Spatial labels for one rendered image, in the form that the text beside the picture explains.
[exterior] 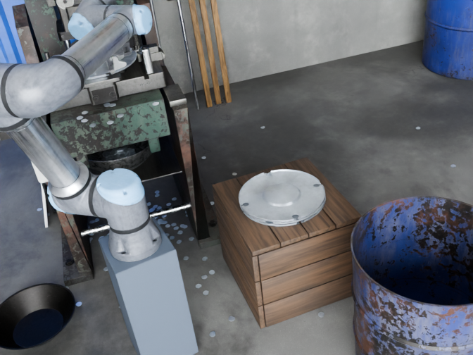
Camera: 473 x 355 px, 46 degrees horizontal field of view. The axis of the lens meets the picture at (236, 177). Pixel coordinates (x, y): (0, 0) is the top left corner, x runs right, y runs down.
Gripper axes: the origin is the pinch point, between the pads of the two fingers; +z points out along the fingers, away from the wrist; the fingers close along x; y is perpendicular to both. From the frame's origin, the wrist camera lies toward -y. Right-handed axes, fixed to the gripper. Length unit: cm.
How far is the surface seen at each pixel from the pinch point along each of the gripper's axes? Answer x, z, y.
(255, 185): -40, 28, 38
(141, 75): 7.6, 13.4, 11.1
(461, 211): -82, -1, 82
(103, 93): 3.4, 13.4, -3.8
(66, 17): 22.8, -5.3, -8.8
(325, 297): -81, 45, 49
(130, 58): 8.6, 5.4, 8.2
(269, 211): -55, 21, 36
